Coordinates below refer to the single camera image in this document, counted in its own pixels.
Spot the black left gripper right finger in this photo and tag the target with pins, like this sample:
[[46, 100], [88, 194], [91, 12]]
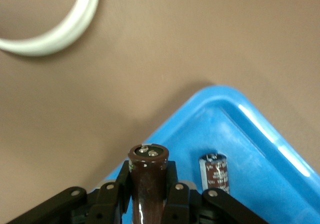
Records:
[[175, 199]]

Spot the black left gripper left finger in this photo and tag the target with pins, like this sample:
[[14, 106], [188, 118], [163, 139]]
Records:
[[123, 184]]

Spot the white curved pipe clamp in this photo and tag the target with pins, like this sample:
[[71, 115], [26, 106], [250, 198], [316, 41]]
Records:
[[62, 33]]

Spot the blue plastic tray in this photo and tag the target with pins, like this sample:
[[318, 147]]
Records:
[[250, 159]]

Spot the short printed dark capacitor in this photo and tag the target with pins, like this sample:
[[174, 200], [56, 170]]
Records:
[[216, 174]]

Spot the long dark brown capacitor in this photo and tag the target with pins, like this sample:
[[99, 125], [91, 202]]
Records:
[[147, 184]]

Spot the brown table mat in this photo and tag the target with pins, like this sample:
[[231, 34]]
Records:
[[175, 33]]

